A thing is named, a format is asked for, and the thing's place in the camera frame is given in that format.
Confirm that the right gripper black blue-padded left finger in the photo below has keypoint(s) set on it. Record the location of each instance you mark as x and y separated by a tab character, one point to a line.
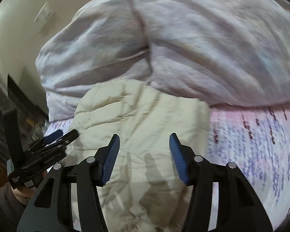
51	207

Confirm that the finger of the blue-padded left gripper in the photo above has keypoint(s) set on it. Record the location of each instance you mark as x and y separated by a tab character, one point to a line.
39	144

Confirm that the lavender floral duvet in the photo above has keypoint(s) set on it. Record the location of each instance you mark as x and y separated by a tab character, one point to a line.
219	51

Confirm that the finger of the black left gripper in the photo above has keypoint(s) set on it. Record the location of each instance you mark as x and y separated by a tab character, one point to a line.
66	139

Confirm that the cream quilted down jacket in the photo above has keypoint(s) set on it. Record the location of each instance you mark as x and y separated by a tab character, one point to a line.
144	192

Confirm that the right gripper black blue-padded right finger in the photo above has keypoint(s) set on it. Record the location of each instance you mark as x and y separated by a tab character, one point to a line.
239	207

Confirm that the person's left hand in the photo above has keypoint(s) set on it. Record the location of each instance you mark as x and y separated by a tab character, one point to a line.
23	194

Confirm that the pink floral bed sheet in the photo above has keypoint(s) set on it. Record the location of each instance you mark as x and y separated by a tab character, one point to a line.
258	141

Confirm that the white wall socket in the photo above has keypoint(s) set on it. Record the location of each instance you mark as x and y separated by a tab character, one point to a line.
44	15

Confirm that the dark bedside furniture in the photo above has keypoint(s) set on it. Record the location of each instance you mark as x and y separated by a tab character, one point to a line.
21	122

